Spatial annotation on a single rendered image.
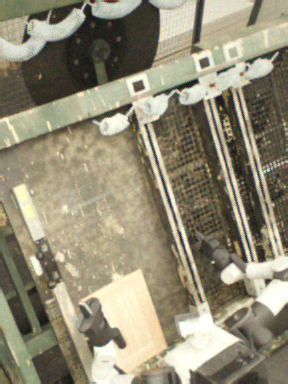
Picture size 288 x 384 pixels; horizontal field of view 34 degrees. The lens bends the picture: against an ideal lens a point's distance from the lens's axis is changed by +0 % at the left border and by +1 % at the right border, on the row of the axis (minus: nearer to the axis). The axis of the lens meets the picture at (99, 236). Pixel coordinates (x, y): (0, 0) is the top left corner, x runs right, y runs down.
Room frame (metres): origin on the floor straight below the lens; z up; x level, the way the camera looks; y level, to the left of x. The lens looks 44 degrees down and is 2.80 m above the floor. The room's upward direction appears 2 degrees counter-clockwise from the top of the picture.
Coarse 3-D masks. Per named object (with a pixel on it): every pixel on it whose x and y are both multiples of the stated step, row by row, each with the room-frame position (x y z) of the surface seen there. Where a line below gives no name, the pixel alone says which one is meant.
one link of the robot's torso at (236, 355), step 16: (208, 336) 0.98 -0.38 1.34; (224, 336) 0.96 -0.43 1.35; (176, 352) 0.92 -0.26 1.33; (192, 352) 0.91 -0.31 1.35; (208, 352) 0.89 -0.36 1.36; (224, 352) 0.88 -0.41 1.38; (240, 352) 0.87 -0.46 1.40; (256, 352) 0.86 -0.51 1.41; (176, 368) 0.85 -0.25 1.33; (192, 368) 0.83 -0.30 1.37; (208, 368) 0.82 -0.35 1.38; (224, 368) 0.81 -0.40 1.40; (240, 368) 0.80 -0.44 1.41; (256, 368) 0.80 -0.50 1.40
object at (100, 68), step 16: (0, 0) 1.98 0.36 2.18; (16, 0) 2.02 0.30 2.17; (32, 0) 2.06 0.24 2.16; (48, 0) 2.10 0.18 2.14; (64, 0) 2.14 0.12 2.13; (80, 0) 2.18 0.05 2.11; (256, 0) 2.93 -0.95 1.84; (0, 16) 1.98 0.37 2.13; (16, 16) 2.01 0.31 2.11; (256, 16) 2.93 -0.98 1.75; (96, 64) 2.26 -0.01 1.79
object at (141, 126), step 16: (128, 80) 1.80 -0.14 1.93; (144, 80) 1.83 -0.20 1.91; (160, 112) 1.68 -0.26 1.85; (144, 128) 1.75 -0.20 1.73; (144, 144) 1.72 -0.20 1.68; (144, 160) 1.71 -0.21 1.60; (160, 160) 1.69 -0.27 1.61; (160, 176) 1.66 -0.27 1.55; (160, 192) 1.61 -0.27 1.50; (160, 208) 1.60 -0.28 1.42; (176, 208) 1.59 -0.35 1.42; (176, 224) 1.56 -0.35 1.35; (176, 240) 1.50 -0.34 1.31; (176, 256) 1.49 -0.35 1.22; (192, 272) 1.44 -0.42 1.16; (192, 288) 1.39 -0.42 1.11; (192, 304) 1.37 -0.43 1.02
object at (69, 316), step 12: (12, 192) 1.44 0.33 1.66; (24, 204) 1.40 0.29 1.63; (24, 216) 1.37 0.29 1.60; (36, 216) 1.39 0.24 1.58; (36, 228) 1.36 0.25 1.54; (36, 252) 1.32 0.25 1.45; (60, 288) 1.23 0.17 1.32; (60, 300) 1.20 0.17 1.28; (72, 312) 1.19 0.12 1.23; (72, 324) 1.15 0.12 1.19; (72, 336) 1.12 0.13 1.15; (84, 348) 1.10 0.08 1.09; (84, 360) 1.07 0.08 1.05; (84, 372) 1.05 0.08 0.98
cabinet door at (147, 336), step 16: (112, 288) 1.32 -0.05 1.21; (128, 288) 1.34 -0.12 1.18; (144, 288) 1.36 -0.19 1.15; (112, 304) 1.27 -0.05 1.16; (128, 304) 1.29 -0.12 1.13; (144, 304) 1.31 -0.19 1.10; (112, 320) 1.23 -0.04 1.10; (128, 320) 1.25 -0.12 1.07; (144, 320) 1.27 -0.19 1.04; (128, 336) 1.20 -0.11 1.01; (144, 336) 1.22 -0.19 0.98; (160, 336) 1.24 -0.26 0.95; (128, 352) 1.16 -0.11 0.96; (144, 352) 1.17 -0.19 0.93; (128, 368) 1.11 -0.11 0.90
